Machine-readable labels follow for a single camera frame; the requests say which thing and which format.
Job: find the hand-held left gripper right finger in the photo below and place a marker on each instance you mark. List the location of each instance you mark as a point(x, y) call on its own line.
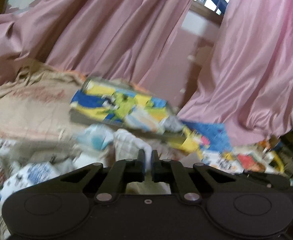
point(155, 167)

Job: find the cartoon painted box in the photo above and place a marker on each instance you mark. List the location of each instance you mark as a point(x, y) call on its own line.
point(126, 105)

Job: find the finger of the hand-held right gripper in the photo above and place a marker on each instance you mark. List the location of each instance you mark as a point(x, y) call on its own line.
point(274, 182)

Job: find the colourful printed sheet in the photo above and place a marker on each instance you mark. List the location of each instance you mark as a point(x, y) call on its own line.
point(246, 161)

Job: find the white checked cloth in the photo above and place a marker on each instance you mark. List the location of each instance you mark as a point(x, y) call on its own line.
point(126, 142)

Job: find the narrow pink curtain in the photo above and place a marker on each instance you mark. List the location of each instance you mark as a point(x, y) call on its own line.
point(256, 67)

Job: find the white cloth with blue print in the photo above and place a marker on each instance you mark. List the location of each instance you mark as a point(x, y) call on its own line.
point(36, 172)

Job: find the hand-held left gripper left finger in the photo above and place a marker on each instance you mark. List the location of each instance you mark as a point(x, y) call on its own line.
point(141, 167)

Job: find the beige blanket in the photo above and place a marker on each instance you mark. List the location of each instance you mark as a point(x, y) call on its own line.
point(24, 110)

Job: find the wide pink curtain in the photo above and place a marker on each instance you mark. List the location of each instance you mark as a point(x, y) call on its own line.
point(99, 30)

